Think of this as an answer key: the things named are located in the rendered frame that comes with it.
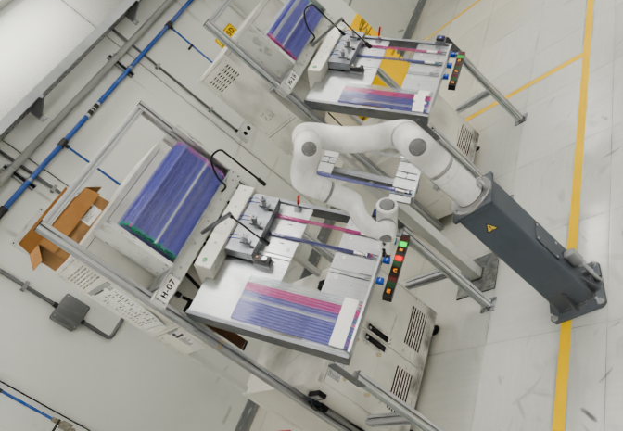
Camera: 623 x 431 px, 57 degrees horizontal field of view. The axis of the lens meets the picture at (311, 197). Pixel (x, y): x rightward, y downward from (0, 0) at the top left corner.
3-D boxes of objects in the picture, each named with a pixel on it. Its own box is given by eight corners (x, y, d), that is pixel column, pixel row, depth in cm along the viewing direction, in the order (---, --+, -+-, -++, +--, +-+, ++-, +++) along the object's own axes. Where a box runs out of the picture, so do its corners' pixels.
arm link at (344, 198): (328, 208, 210) (400, 236, 217) (333, 176, 220) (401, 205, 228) (318, 221, 217) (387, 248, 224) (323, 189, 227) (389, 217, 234)
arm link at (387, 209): (397, 235, 228) (398, 218, 234) (397, 214, 218) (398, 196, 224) (375, 234, 229) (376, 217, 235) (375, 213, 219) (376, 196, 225)
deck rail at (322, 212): (393, 230, 266) (393, 221, 262) (392, 233, 265) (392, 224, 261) (253, 200, 287) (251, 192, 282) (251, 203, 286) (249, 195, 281)
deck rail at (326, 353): (350, 361, 225) (349, 354, 221) (349, 365, 224) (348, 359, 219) (191, 315, 246) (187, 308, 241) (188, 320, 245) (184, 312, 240)
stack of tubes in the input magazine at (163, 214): (226, 173, 272) (181, 138, 264) (175, 259, 241) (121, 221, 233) (214, 183, 281) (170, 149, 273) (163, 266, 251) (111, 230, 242)
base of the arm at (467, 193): (491, 170, 229) (461, 140, 223) (491, 200, 215) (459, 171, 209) (453, 193, 241) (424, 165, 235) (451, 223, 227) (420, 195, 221)
